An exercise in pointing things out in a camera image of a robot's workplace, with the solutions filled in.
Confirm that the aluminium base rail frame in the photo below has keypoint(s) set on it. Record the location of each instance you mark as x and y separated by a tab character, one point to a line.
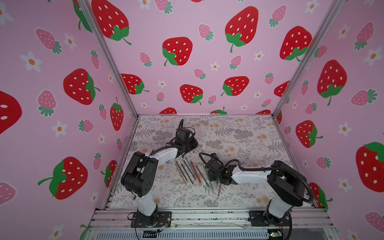
212	224

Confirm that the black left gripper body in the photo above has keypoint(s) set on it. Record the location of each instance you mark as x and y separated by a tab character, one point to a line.
190	145

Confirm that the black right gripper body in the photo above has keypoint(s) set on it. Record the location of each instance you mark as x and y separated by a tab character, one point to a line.
222	176

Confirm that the dark blue striped pencil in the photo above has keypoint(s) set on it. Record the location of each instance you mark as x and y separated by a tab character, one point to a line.
188	176

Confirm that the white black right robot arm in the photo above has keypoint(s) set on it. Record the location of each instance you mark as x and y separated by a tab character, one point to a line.
291	188

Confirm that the yellow pencil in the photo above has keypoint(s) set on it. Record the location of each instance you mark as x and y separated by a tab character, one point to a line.
180	173

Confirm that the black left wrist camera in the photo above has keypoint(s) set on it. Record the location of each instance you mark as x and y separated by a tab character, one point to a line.
185	135

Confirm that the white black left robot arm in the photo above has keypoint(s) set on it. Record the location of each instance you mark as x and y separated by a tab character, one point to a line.
139	175

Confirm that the blue pencil with clear cap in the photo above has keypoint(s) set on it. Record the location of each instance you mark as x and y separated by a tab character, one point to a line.
190	169

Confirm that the red striped pencil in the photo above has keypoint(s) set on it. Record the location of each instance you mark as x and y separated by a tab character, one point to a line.
196	173

